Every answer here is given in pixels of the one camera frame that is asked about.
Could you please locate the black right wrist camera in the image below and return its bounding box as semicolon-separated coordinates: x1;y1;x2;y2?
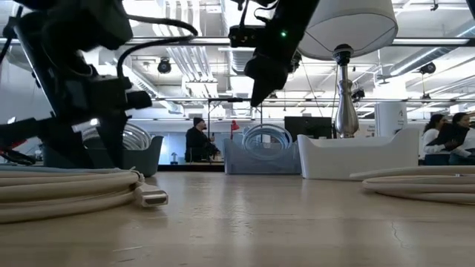
228;24;263;49

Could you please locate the dark green plastic bin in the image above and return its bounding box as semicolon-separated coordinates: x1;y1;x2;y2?
42;133;165;178

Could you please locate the person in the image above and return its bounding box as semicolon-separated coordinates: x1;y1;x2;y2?
184;116;222;164
436;112;475;166
419;113;452;166

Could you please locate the white round pillar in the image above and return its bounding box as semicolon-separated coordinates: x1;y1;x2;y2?
373;102;408;137

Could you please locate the white cable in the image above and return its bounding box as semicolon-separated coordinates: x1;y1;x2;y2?
122;122;153;151

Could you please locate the white shade silver table lamp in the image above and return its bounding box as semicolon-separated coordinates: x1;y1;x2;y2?
296;0;399;139

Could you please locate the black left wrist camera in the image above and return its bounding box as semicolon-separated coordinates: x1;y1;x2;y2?
124;90;154;111

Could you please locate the beige cable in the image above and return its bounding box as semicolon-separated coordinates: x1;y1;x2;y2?
350;165;475;205
0;168;170;225

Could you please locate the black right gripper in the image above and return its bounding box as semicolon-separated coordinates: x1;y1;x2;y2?
243;46;304;108

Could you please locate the black computer monitor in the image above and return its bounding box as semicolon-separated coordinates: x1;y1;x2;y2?
284;116;334;142

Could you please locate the clear grey plastic bin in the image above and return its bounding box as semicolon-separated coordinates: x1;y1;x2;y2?
223;138;302;176

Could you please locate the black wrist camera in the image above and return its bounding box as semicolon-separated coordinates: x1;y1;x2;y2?
124;90;154;111
228;24;263;49

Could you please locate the white plastic bin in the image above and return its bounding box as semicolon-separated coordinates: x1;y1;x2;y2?
296;128;421;181

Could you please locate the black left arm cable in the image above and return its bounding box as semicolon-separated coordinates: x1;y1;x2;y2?
117;13;200;79

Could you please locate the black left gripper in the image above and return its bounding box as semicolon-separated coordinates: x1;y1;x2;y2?
50;76;133;170

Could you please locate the blue cable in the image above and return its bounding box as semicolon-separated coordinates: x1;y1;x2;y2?
248;125;295;160
240;124;286;160

